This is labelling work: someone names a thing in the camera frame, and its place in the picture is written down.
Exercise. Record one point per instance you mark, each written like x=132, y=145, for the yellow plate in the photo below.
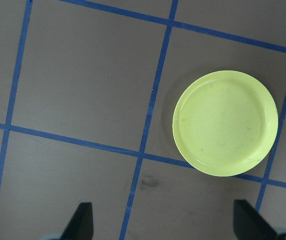
x=225, y=123

